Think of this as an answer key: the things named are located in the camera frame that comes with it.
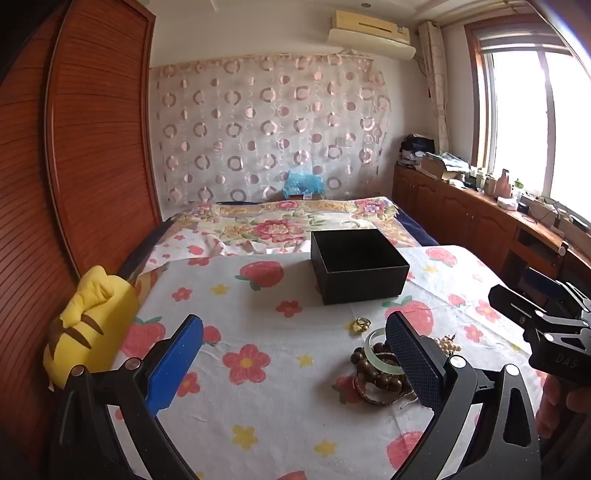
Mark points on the pile of dark clothes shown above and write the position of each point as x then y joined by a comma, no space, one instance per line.
415,150

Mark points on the white air conditioner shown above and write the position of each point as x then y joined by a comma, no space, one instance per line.
369,39

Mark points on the cardboard box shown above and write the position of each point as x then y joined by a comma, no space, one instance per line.
436,167

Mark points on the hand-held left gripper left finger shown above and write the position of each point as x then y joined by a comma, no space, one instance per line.
175,364

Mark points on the brown wooden wardrobe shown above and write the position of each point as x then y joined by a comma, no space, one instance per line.
92,161

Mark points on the wooden framed window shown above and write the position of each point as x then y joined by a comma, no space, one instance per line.
531,115

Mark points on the white tissue pack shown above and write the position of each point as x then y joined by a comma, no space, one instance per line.
507,203

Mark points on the black jewelry box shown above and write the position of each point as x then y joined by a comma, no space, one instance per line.
360,281

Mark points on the dark blue bed sheet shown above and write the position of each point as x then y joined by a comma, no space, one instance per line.
418,228

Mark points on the person's right hand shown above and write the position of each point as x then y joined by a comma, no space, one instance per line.
579,399

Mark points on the pink bottle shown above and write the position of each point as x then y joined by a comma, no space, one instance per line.
504,184

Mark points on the blue plush toy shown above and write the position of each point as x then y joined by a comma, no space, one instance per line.
302,184

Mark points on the brown wooden low cabinet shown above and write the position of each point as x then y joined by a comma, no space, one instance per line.
452,212

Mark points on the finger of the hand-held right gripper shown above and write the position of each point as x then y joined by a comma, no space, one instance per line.
554,331
512,300

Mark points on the yellow plush toy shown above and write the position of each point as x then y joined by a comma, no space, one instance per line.
87,323

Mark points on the pink circle patterned curtain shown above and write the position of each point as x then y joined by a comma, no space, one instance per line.
268,134

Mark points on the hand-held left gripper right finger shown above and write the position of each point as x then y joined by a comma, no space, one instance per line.
415,364

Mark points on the brown patterned bangle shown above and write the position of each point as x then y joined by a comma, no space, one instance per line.
376,399

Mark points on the floral bedspread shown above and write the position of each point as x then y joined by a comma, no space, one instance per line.
277,226

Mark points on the pale green jade bangle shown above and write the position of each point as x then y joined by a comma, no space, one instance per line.
375,357

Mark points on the beige window curtain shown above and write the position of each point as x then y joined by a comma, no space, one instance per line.
436,92

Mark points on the white small flower sheet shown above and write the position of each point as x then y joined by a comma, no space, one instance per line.
184,251

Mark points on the wooden chair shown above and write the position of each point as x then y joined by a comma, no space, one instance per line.
540,251

